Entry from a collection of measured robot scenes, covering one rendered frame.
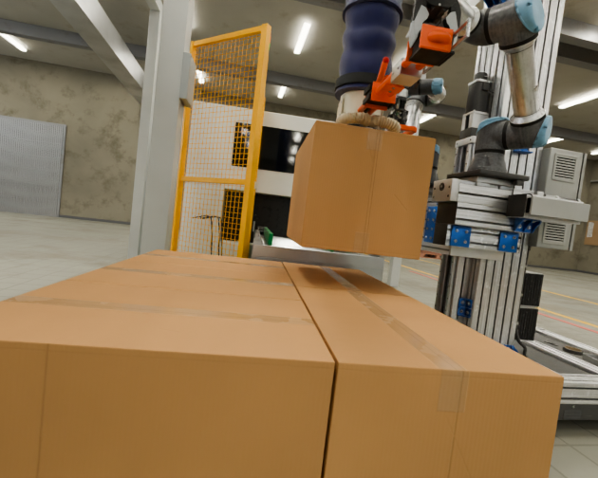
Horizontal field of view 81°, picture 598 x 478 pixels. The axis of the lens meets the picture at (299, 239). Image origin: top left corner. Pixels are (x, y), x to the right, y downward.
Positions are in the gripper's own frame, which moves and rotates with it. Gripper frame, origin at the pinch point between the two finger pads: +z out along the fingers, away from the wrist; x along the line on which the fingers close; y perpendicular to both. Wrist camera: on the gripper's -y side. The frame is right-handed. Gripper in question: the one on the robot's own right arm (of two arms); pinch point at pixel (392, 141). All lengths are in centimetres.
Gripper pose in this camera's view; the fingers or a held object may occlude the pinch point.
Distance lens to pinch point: 187.2
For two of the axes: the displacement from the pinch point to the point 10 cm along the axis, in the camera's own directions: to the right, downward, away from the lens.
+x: 9.9, 1.0, 1.2
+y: 1.1, 0.6, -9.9
